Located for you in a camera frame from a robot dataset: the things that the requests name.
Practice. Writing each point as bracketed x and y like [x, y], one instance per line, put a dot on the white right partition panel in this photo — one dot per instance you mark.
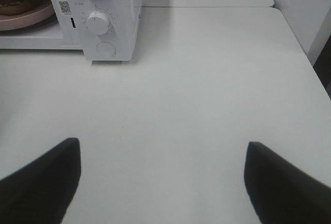
[309, 20]

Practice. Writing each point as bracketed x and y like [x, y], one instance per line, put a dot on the white timer knob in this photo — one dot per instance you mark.
[98, 23]

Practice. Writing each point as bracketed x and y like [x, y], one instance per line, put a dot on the white microwave oven body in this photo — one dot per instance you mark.
[67, 29]

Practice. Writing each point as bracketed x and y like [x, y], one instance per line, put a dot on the pink round plate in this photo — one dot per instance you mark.
[41, 12]

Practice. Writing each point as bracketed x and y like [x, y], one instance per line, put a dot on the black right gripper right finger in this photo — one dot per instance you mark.
[282, 193]

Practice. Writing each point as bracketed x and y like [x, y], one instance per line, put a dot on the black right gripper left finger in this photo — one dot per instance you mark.
[41, 191]

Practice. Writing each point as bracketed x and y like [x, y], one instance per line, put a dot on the round white door button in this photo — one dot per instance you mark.
[106, 50]

